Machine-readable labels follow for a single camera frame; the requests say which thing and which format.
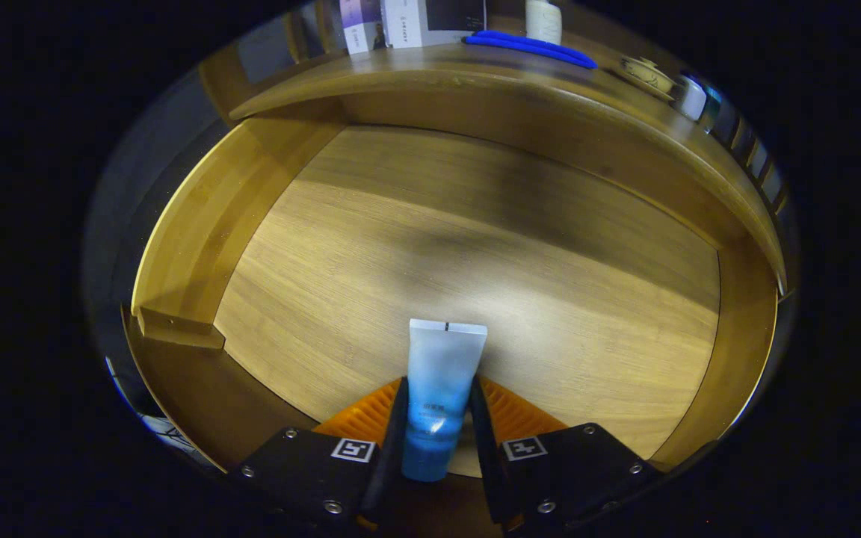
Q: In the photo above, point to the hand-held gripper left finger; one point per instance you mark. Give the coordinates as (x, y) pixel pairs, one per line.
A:
(393, 448)

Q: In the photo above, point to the yellow lidded teacup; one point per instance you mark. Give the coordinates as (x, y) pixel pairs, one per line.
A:
(647, 75)

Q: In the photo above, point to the purple book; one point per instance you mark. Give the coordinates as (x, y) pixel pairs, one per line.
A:
(359, 22)

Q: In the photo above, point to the large white book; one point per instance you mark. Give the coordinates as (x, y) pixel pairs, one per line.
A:
(404, 22)

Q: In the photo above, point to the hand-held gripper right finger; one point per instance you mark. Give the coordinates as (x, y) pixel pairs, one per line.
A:
(484, 448)

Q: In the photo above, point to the white bottle dark blue cap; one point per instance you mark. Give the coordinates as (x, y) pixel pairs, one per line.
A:
(692, 97)

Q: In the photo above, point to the white pump bottle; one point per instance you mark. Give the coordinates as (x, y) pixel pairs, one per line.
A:
(542, 19)

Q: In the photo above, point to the wooden drawer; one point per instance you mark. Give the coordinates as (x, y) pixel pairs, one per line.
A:
(475, 246)

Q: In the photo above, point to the folded blue cloth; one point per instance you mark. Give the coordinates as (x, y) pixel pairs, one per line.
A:
(535, 46)

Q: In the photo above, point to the clear teal bottle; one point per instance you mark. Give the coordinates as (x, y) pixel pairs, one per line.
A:
(713, 112)

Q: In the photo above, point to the blue and white tube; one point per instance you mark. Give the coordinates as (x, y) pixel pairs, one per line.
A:
(438, 373)

